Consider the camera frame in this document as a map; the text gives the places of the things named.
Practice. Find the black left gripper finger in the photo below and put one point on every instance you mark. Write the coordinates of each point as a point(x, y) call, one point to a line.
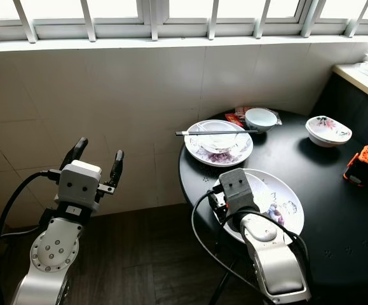
point(118, 170)
point(77, 154)

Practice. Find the white floral plate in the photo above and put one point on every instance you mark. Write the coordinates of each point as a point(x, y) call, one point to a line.
point(199, 152)
point(282, 203)

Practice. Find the white bowl pink flowers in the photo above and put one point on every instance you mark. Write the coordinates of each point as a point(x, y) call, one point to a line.
point(222, 145)

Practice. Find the red snack packet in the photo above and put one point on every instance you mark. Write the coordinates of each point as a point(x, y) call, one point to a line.
point(231, 118)

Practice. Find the black table leg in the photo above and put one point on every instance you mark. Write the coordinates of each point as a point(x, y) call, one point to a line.
point(220, 291)

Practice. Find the small white bowl blue print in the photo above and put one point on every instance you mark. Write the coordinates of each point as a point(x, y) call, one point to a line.
point(261, 119)

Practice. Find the white bowl purple flower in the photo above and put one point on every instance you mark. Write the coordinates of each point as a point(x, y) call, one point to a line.
point(328, 132)

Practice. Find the orange black device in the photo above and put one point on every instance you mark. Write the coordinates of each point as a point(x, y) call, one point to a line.
point(365, 164)

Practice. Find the beige countertop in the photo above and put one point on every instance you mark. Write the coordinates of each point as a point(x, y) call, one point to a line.
point(361, 82)

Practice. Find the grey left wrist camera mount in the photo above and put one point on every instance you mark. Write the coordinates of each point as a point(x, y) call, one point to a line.
point(80, 184)

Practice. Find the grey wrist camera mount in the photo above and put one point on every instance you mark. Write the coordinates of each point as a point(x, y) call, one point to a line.
point(236, 187)
point(80, 184)

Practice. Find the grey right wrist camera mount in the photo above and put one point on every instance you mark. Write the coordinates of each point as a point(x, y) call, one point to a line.
point(236, 187)

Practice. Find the white barred window frame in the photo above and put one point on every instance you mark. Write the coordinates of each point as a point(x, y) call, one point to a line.
point(158, 19)

